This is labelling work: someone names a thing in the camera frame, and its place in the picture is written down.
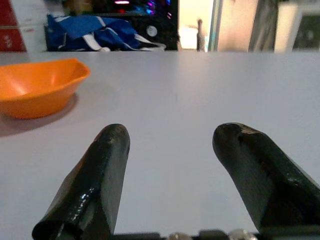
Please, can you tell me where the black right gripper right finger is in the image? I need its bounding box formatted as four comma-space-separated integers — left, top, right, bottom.
212, 122, 320, 236

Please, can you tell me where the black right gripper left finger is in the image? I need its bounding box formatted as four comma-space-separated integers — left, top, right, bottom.
31, 123, 131, 240

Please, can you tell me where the orange plastic bowl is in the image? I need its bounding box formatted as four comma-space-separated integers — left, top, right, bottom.
0, 57, 91, 120

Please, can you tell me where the white glass-door cabinet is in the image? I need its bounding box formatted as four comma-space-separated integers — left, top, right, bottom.
274, 0, 320, 53

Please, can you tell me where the blue and white bag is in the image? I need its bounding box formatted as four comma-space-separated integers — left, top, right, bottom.
46, 14, 167, 53

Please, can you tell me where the grey hanging cloth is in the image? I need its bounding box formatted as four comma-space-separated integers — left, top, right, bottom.
248, 0, 280, 53

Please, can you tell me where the red box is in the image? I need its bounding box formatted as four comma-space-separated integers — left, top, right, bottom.
0, 0, 28, 53

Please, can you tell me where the white box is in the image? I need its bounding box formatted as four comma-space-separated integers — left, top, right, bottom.
11, 0, 50, 53

